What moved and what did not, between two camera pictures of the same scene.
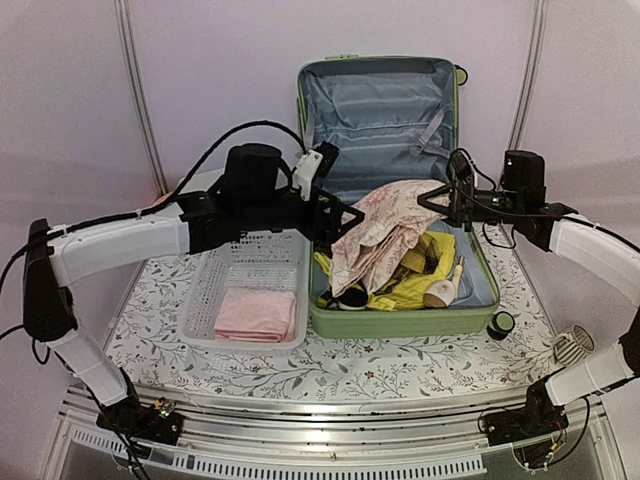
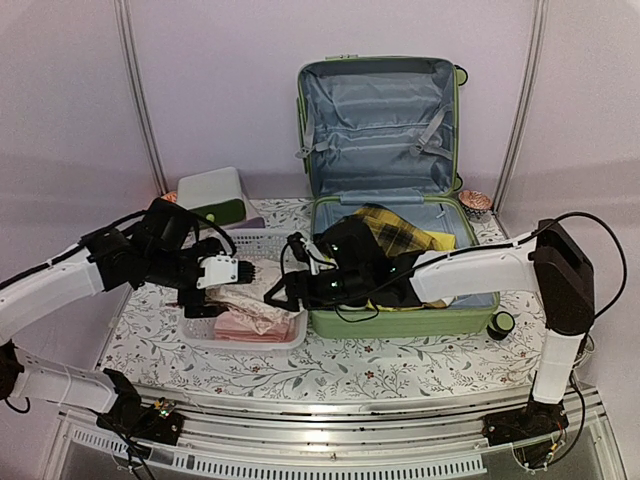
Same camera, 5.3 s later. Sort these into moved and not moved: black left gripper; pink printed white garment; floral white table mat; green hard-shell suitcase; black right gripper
Moved: black right gripper; black left gripper; pink printed white garment
Not moved: green hard-shell suitcase; floral white table mat
